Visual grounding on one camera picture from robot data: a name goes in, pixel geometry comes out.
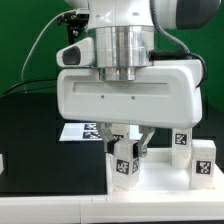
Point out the white block at left edge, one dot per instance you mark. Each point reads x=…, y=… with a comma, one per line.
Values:
x=1, y=164

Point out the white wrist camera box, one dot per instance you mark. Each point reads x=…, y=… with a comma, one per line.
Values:
x=80, y=54

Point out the white right fence rail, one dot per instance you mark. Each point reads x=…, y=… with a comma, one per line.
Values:
x=218, y=178

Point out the white tag sheet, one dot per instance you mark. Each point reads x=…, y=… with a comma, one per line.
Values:
x=79, y=132

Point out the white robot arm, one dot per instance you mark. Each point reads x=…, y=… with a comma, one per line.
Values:
x=116, y=78

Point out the black camera on stand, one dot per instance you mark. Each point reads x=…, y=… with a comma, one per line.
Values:
x=73, y=20

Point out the white front fence rail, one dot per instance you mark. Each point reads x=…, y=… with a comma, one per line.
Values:
x=119, y=208

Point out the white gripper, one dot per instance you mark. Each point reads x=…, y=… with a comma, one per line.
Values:
x=163, y=95

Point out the white square table top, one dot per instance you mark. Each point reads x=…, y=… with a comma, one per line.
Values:
x=156, y=174

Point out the white fence rail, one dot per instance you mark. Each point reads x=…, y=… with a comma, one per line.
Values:
x=119, y=208
x=218, y=178

